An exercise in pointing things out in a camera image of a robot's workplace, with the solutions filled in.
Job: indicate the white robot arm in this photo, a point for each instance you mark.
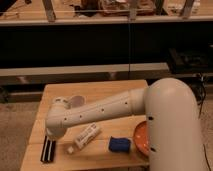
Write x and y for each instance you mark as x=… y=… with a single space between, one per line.
x=172 y=114

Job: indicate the clear plastic cup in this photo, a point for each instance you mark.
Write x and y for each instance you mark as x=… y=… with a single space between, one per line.
x=76 y=101

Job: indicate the white tube with cap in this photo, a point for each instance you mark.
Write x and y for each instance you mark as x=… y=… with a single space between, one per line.
x=82 y=139

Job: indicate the orange plate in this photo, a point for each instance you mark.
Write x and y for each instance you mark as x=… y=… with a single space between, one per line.
x=140 y=138

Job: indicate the blue sponge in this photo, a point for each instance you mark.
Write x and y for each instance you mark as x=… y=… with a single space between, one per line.
x=119 y=144

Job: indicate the grey metal shelf rail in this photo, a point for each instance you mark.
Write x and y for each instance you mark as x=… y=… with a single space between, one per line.
x=42 y=75

